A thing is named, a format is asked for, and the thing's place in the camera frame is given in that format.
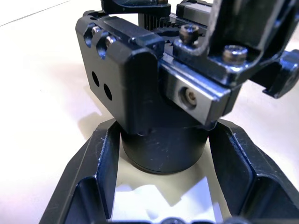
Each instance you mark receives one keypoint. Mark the black gripper body assembly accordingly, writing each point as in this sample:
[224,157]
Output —
[116,81]

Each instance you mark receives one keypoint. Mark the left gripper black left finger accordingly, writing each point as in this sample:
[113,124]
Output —
[88,175]

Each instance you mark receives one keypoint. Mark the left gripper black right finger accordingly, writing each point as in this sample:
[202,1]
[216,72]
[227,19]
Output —
[252,182]

